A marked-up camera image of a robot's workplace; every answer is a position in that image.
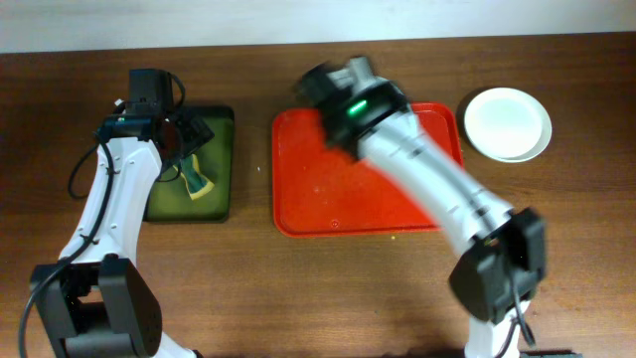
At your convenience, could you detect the yellow green sponge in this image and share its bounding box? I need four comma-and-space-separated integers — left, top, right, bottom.
174, 154, 215, 201

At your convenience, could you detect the white plate with yellow stain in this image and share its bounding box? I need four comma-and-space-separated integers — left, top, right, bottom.
463, 88, 553, 159

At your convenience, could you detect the black tray with green liquid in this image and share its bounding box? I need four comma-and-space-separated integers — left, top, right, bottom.
144, 105, 235, 224

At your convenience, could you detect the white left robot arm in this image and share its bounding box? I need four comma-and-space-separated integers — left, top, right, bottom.
18, 69, 214, 357

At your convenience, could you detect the red plastic tray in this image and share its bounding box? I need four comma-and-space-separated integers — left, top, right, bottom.
272, 108, 437, 238

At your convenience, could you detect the light green plate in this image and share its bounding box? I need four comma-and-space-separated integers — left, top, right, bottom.
490, 146, 546, 163

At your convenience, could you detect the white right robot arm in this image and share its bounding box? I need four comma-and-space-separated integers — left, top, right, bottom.
298, 57, 547, 357

